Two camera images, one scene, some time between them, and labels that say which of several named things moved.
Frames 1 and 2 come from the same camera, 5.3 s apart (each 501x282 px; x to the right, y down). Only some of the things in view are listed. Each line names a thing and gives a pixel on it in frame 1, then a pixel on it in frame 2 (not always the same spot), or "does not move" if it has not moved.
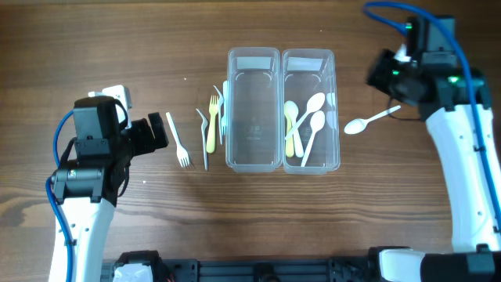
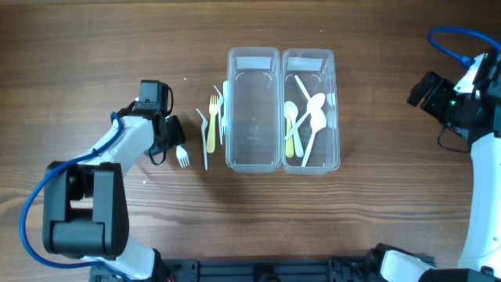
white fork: x=220 y=104 does not move
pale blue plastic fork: x=225 y=108 does not move
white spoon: x=317 y=122 does not move
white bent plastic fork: x=204 y=126 does not move
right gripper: x=377 y=74 -> x=424 y=93
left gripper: x=155 y=131 -> x=174 y=133
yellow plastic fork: x=214 y=110 does not move
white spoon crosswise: x=357 y=125 -> x=318 y=117
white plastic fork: x=182 y=153 does not move
